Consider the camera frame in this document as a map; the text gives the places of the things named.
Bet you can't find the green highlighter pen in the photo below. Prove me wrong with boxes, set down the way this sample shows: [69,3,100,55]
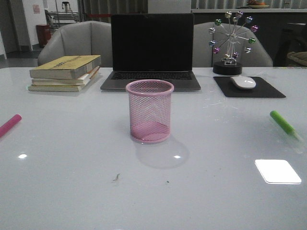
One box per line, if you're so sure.
[270,110,303,142]

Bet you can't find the pink highlighter pen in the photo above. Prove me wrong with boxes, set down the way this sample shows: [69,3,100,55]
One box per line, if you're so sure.
[0,114,22,137]

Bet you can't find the pink mesh pen holder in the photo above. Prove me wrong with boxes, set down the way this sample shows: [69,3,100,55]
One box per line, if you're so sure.
[126,80,174,143]

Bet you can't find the grey open laptop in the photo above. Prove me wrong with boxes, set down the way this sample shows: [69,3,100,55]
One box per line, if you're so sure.
[100,13,201,92]

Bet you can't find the middle cream book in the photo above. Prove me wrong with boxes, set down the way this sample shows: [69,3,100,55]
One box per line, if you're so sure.
[32,67,100,86]

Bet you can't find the cream book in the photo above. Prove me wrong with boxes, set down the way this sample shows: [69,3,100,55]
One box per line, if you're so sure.
[28,72,99,92]
[32,67,100,86]

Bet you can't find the white computer mouse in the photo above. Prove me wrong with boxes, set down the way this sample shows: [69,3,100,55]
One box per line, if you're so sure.
[230,75,256,90]

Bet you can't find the right grey armchair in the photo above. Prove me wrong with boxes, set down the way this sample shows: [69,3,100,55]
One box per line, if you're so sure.
[192,22,273,67]

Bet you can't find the grey armchair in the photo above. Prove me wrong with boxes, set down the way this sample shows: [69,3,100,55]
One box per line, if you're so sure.
[192,22,273,67]
[37,21,113,67]

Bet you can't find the top yellow book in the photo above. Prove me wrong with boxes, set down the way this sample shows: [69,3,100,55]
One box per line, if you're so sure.
[30,55,101,80]

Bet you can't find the left grey armchair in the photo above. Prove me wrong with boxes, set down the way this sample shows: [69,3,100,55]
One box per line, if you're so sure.
[37,21,113,67]

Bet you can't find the black mouse pad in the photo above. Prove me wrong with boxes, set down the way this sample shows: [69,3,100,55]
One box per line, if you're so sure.
[214,76,286,98]

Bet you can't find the ferris wheel desk toy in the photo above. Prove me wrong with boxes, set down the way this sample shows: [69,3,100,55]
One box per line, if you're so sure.
[208,11,256,75]

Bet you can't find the bottom cream book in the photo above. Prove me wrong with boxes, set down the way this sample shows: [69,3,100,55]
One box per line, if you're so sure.
[28,72,99,92]

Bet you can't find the metal cart in background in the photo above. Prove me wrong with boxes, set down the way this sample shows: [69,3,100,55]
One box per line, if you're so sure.
[43,0,80,28]

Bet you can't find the red trash bin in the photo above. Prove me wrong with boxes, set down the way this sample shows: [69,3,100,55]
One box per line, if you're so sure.
[36,24,51,47]

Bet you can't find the fruit bowl on counter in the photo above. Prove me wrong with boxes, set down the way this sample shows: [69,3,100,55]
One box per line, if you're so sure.
[247,0,269,9]

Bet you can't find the beige cushion at right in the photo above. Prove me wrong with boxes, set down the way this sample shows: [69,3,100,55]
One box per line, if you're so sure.
[287,51,307,67]

